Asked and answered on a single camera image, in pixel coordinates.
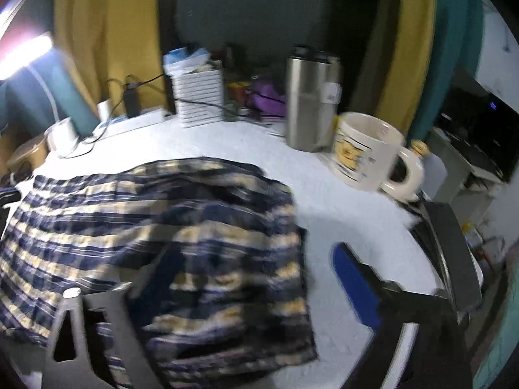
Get white slatted basket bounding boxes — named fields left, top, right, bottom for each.
left=172, top=65, right=225, bottom=128

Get purple cloth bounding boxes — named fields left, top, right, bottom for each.
left=247, top=81, right=288, bottom=116

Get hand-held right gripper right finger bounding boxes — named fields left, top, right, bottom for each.
left=332, top=242, right=475, bottom=389

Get black smartphone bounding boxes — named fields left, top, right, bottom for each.
left=422, top=200, right=483, bottom=317

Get white desk lamp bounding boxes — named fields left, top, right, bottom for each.
left=0, top=34, right=79, bottom=158

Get steel tumbler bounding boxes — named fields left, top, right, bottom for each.
left=286, top=44, right=341, bottom=152

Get brown lidded food container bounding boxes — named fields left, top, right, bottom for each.
left=6, top=136, right=49, bottom=173

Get blue plastic bag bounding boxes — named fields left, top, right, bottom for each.
left=163, top=47, right=211, bottom=74

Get yellow curtain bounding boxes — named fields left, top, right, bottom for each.
left=353, top=0, right=441, bottom=138
left=53, top=0, right=169, bottom=110

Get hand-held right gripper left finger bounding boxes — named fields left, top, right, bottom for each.
left=42, top=247, right=179, bottom=389

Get plaid pants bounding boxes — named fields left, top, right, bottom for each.
left=0, top=158, right=319, bottom=387

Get black charger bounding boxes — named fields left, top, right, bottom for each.
left=123, top=83, right=142, bottom=116

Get white power strip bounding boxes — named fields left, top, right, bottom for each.
left=93, top=107, right=167, bottom=138

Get light green cloth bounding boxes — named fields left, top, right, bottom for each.
left=472, top=324, right=519, bottom=389

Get grey computer desk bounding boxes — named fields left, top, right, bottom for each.
left=426, top=127, right=512, bottom=231

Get teal curtain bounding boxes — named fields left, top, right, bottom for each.
left=405, top=0, right=485, bottom=147
left=0, top=44, right=102, bottom=138

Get small glass jar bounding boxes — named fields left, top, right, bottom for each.
left=226, top=80, right=249, bottom=110

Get dark window pane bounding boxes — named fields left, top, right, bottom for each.
left=156, top=0, right=390, bottom=90

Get black monitor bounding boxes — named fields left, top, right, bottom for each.
left=440, top=87, right=519, bottom=183

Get cream cartoon mug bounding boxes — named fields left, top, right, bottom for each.
left=330, top=112, right=425, bottom=201

